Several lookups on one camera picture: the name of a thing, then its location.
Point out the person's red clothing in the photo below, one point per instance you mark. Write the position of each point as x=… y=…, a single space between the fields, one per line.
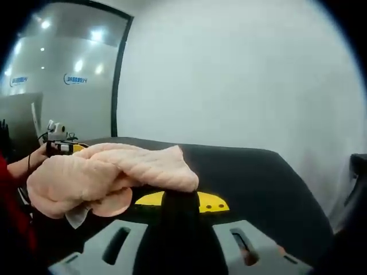
x=14 y=217

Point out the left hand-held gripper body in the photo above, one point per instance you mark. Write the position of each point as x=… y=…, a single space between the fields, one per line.
x=58 y=129

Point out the black table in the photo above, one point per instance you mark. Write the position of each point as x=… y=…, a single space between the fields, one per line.
x=258 y=177

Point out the black door frame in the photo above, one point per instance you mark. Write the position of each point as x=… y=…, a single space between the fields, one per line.
x=121 y=80

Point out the pink towel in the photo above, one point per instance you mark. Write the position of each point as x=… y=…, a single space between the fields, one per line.
x=114 y=169

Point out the person's left hand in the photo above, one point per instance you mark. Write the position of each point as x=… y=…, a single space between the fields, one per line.
x=40 y=156

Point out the grey computer monitor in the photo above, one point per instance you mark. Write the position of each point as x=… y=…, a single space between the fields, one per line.
x=21 y=123

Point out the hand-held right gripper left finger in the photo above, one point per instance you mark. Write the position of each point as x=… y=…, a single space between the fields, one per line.
x=126 y=246

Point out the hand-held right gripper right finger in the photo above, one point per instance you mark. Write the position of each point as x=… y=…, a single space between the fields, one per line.
x=258 y=246

